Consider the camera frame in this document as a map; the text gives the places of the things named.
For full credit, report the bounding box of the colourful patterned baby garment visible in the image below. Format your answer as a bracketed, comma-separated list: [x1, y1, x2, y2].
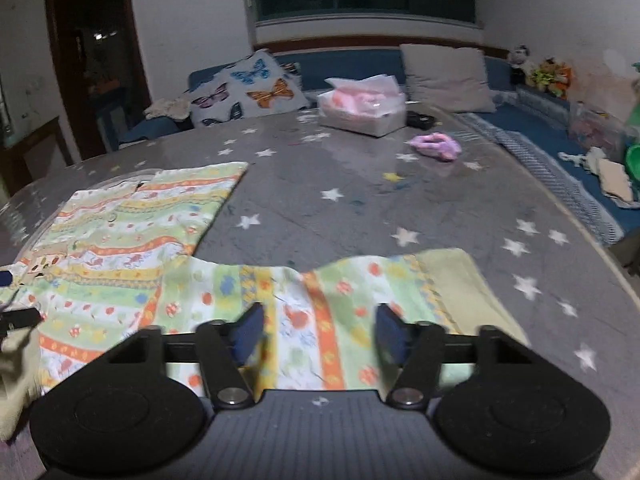
[0, 160, 532, 441]

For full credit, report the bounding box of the dark wooden side table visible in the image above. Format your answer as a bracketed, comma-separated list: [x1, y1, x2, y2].
[1, 117, 74, 197]

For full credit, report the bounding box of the pink purple small cloth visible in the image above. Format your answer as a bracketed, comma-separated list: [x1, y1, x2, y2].
[408, 132, 462, 162]

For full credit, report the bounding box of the small black box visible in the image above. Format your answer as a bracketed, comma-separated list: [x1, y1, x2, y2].
[406, 110, 437, 131]

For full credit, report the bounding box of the cream cloth on sofa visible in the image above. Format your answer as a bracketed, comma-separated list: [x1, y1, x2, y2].
[144, 98, 190, 122]

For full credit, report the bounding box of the pink tissue box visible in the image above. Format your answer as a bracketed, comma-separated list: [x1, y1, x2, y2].
[317, 75, 407, 138]

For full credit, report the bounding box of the beige folded cloth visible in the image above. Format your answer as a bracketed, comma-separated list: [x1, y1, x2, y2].
[598, 158, 634, 203]

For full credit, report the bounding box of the butterfly print pillow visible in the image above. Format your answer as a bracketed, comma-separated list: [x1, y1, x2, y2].
[184, 50, 309, 127]

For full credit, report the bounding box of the beige plain cushion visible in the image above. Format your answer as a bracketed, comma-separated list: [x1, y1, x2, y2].
[400, 44, 496, 113]

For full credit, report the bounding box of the blue sofa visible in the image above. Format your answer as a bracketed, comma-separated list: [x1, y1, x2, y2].
[122, 46, 639, 245]

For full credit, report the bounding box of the clear plastic toy container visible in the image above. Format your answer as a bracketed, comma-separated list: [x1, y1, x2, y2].
[567, 101, 627, 160]

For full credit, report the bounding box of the green plastic bowl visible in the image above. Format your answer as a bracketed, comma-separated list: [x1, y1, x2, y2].
[624, 142, 640, 182]

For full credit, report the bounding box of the yellow bear plush toy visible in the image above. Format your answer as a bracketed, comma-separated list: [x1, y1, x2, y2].
[527, 58, 561, 92]

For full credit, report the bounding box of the panda plush toy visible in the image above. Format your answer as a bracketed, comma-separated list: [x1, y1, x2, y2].
[508, 44, 535, 87]

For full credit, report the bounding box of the orange fox plush toy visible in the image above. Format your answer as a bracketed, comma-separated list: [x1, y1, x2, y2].
[549, 62, 573, 100]

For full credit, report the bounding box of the dark wooden door frame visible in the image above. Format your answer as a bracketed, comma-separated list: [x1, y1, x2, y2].
[44, 0, 151, 159]

